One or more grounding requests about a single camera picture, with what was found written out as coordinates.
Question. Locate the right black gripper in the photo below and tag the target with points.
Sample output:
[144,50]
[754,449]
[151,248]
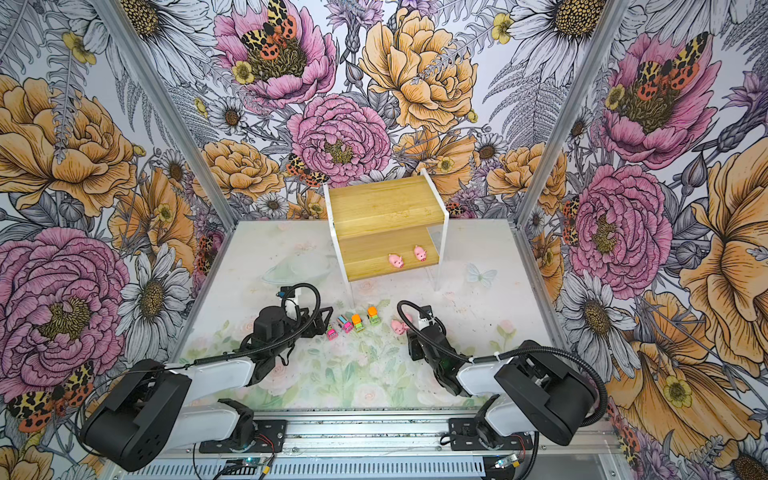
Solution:
[413,346]

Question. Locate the pink green toy car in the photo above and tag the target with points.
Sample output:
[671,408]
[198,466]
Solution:
[332,333]

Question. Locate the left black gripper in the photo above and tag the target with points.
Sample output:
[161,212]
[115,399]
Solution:
[320,325]

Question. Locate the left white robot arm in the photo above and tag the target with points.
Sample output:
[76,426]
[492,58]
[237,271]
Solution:
[156,408]

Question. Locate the white frame wooden shelf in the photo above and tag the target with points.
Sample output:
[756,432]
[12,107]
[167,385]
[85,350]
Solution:
[369,221]

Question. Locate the left aluminium corner post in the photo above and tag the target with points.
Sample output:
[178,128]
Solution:
[118,25]

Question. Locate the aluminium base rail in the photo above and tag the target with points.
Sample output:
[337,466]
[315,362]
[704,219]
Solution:
[441,444]

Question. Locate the right aluminium corner post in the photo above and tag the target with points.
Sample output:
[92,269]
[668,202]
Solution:
[605,33]

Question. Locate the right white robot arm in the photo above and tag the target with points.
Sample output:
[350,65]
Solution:
[547,391]

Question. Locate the pink teal toy car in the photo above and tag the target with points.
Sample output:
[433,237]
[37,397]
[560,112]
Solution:
[346,325]

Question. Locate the aluminium corner post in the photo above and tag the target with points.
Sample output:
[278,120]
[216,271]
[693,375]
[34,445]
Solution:
[605,33]
[118,25]

